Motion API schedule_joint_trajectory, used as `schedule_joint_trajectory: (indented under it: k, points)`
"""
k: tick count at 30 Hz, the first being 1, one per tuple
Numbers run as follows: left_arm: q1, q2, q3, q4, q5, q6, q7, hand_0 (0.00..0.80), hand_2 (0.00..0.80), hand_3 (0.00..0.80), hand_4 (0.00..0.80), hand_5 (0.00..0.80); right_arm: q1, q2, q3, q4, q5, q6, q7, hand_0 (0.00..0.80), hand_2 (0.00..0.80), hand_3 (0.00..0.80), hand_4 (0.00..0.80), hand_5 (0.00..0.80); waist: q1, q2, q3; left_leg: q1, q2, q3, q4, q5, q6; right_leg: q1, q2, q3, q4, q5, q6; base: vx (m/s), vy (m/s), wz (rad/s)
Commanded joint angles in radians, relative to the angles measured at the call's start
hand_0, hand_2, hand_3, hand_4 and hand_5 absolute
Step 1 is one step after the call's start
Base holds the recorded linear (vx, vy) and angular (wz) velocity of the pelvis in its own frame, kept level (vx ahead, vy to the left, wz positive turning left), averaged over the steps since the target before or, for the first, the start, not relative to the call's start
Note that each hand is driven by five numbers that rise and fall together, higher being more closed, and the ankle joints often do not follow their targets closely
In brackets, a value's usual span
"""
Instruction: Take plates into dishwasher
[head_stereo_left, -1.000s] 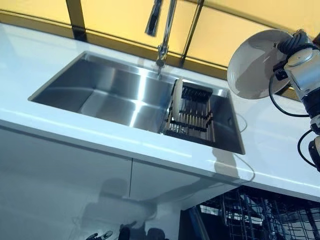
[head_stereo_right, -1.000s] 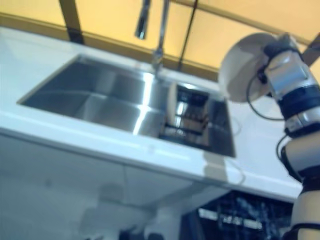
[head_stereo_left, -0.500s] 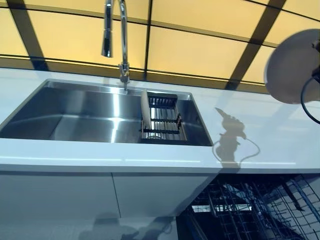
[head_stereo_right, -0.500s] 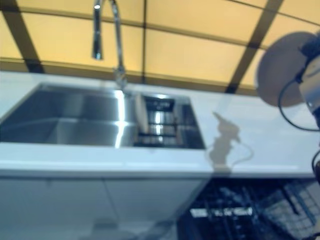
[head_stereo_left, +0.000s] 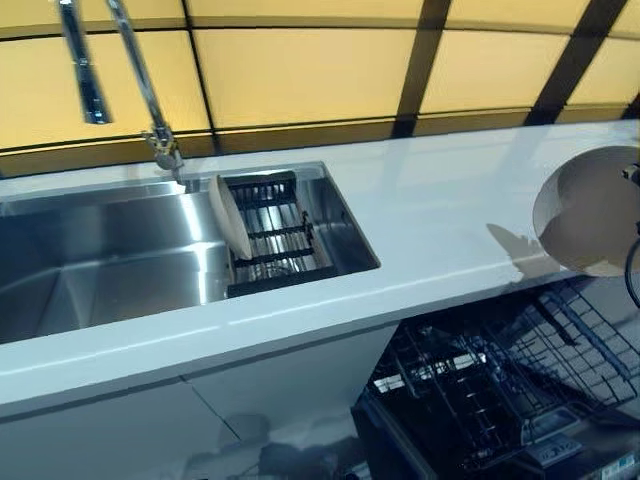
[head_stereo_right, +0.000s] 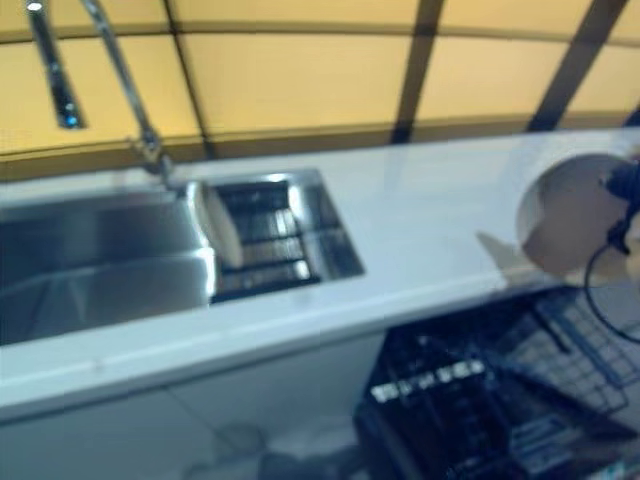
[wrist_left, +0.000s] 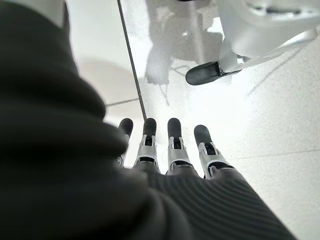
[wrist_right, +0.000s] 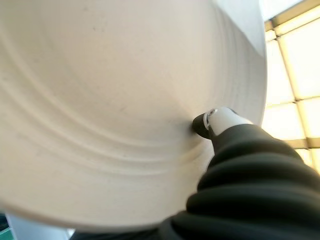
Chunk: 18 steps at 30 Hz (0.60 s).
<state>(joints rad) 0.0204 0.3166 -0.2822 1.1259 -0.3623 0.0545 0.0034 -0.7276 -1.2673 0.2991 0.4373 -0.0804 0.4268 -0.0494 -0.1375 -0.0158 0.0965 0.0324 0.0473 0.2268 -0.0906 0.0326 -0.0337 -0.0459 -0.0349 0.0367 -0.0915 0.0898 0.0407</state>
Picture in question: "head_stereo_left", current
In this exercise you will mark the round beige plate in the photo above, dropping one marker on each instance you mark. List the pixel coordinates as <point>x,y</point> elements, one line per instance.
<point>585,190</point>
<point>231,220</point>

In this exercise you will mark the chrome gooseneck kitchen faucet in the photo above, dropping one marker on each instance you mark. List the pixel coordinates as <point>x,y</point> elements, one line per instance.
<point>142,85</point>

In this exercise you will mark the black steel sink drying rack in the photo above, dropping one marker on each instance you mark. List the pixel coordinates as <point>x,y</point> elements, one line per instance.
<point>280,235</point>

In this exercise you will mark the stainless steel kitchen sink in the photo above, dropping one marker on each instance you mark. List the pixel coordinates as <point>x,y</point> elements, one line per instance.
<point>125,240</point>

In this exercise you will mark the white glossy cabinet door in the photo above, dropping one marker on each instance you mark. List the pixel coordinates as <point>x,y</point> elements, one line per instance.
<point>300,380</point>
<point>100,440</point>

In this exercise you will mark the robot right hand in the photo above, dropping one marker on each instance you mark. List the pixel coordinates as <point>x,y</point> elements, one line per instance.
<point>632,171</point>

